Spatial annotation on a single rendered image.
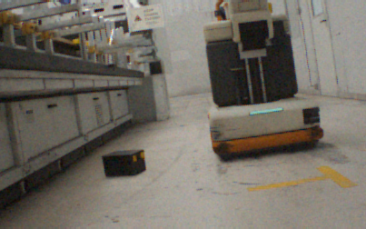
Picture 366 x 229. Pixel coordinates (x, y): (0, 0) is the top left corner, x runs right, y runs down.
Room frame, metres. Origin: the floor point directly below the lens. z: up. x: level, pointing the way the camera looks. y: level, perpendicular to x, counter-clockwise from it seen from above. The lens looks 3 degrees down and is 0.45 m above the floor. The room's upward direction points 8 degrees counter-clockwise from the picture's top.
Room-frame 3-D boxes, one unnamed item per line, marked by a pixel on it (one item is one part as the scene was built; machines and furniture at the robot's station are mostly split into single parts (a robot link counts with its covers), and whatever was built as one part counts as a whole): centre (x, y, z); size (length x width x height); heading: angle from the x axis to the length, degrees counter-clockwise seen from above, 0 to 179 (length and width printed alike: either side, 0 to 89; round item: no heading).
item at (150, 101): (6.34, 1.00, 0.95); 1.65 x 0.70 x 1.90; 87
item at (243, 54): (2.46, -0.52, 0.68); 0.28 x 0.27 x 0.25; 87
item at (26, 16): (1.72, 0.57, 0.83); 0.43 x 0.03 x 0.04; 87
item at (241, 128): (2.63, -0.47, 0.16); 0.67 x 0.64 x 0.25; 177
